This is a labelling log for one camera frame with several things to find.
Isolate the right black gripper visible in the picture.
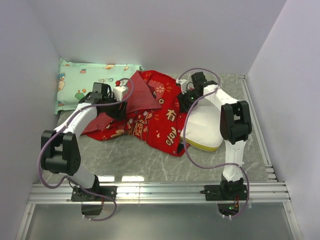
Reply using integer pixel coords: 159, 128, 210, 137
176, 89, 202, 115

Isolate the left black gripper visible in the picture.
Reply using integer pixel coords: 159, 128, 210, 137
103, 93, 128, 121

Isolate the cream yellow foam pillow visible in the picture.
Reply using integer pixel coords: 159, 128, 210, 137
185, 99, 223, 152

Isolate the red patterned pillowcase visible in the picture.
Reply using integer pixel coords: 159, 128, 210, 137
83, 70, 187, 157

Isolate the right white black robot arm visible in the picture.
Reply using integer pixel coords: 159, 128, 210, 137
175, 69, 252, 200

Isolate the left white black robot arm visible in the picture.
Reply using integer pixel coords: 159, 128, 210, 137
37, 80, 134, 201

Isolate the mint green cartoon pillow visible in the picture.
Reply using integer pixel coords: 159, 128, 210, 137
55, 58, 144, 113

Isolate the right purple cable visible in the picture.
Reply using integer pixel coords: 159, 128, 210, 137
176, 67, 251, 220

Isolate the purple cable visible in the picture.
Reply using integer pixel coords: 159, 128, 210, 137
176, 67, 251, 220
37, 77, 135, 222

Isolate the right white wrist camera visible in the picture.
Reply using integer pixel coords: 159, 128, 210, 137
175, 79, 189, 94

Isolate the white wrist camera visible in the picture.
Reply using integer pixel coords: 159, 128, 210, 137
112, 80, 129, 102
175, 79, 189, 94

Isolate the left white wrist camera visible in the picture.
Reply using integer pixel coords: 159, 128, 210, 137
112, 80, 129, 102

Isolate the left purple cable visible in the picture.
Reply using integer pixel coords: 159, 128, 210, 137
37, 77, 135, 222

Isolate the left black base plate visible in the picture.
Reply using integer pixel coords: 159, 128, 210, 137
70, 184, 118, 218

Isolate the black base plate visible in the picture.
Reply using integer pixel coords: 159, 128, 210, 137
70, 184, 118, 218
199, 182, 249, 219

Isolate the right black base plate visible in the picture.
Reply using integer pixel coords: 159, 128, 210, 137
199, 182, 249, 219

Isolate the aluminium front rail frame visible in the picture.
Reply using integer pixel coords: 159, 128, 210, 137
16, 182, 303, 240

